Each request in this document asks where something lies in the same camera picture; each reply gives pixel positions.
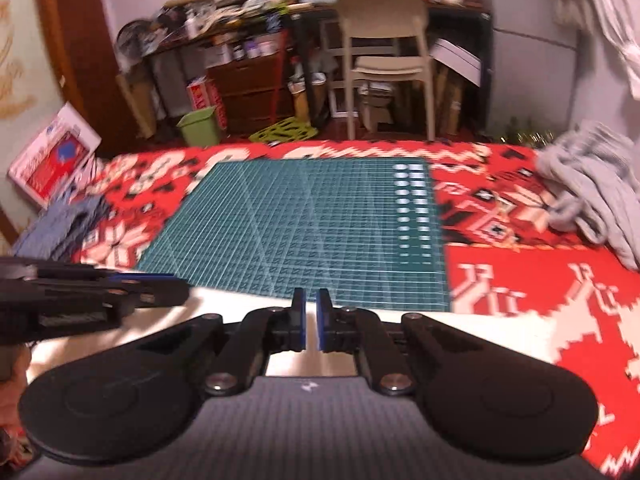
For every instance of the green waste bin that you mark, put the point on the green waste bin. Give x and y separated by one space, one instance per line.
200 127

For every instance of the red patterned blanket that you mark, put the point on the red patterned blanket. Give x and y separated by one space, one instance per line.
525 270

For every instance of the cluttered shelf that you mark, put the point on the cluttered shelf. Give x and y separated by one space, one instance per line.
225 5

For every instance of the red and blue printed box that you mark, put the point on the red and blue printed box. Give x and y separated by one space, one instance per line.
55 155

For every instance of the small beige step stool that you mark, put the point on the small beige step stool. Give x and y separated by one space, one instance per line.
377 110

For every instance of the black desk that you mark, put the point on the black desk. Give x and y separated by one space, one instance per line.
310 60

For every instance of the person's left forearm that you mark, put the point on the person's left forearm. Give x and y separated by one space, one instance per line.
12 400

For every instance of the leaning cardboard sheets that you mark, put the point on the leaning cardboard sheets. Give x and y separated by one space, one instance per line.
137 105

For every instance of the grey refrigerator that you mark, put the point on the grey refrigerator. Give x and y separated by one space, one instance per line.
530 50

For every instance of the knotted white curtain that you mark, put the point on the knotted white curtain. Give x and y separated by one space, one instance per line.
617 15

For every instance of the white cardboard box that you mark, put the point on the white cardboard box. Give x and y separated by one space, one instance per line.
455 57

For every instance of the christmas wreath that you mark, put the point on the christmas wreath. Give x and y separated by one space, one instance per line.
525 136

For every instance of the folded cardboard boxes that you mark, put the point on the folded cardboard boxes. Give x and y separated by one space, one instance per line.
450 105

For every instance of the black fan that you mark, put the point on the black fan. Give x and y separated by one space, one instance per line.
134 39

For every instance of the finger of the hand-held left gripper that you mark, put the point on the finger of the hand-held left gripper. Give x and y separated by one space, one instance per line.
150 292

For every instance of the white knit vest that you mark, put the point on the white knit vest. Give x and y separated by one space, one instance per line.
450 330

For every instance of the lime green lattice stool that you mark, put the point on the lime green lattice stool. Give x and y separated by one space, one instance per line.
282 130

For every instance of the beige chair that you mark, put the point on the beige chair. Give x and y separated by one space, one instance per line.
382 15

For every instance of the grey garment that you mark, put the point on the grey garment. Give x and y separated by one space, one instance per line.
595 190

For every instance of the green cutting mat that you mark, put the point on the green cutting mat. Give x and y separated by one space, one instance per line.
300 230

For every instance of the blue jeans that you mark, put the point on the blue jeans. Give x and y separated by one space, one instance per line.
60 230

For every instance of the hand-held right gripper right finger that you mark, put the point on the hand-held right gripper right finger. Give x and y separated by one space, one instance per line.
323 320

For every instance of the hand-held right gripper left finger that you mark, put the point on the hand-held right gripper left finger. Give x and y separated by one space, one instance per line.
299 320

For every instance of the wooden drawer cabinet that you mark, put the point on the wooden drawer cabinet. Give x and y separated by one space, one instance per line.
250 90

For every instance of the red and white carton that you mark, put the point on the red and white carton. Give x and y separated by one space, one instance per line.
205 100

